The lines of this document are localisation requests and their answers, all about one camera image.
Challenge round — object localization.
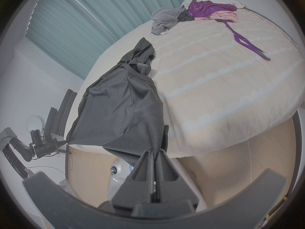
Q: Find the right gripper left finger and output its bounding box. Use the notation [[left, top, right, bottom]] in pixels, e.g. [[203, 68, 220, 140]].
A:
[[112, 150, 154, 210]]

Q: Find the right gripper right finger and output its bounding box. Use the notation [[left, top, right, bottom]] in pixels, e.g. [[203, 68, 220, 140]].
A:
[[155, 150, 199, 208]]

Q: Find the black T-shirt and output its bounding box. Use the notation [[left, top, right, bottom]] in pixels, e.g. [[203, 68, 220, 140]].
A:
[[65, 37, 170, 166]]

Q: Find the bed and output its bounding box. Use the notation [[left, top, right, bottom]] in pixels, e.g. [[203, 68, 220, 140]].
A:
[[64, 0, 305, 200]]

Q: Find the black dressing table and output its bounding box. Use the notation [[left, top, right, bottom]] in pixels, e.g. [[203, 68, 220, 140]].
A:
[[44, 107, 58, 136]]

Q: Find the black chest of drawers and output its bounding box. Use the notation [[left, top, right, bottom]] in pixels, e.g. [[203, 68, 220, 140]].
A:
[[56, 89, 78, 135]]

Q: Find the black shiny garment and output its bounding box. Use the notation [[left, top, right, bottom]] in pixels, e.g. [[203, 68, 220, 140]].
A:
[[177, 11, 194, 22]]

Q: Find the grey garment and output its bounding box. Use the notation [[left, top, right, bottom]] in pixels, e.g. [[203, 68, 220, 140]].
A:
[[151, 7, 187, 36]]

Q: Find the pink garment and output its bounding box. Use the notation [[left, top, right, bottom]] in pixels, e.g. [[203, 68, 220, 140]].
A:
[[195, 10, 238, 23]]

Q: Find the purple garment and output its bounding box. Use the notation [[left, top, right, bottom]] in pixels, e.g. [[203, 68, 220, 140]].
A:
[[188, 0, 271, 61]]

